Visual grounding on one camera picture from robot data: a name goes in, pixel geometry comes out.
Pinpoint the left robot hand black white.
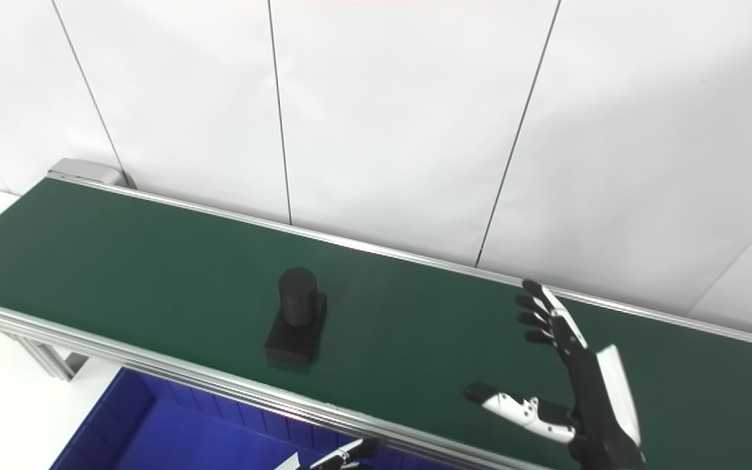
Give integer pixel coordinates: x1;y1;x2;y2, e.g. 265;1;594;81
294;437;381;470

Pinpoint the green conveyor belt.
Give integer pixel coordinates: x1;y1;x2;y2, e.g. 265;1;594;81
0;178;752;470
0;171;752;470

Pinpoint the grey conveyor end cap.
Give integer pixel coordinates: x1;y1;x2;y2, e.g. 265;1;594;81
48;158;131;189

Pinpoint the blue bin with grey plates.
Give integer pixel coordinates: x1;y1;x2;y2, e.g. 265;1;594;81
50;367;462;470

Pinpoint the black cylinder part square base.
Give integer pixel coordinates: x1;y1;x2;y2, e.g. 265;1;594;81
264;267;328;367

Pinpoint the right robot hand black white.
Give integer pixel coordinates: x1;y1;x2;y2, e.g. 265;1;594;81
464;279;646;469

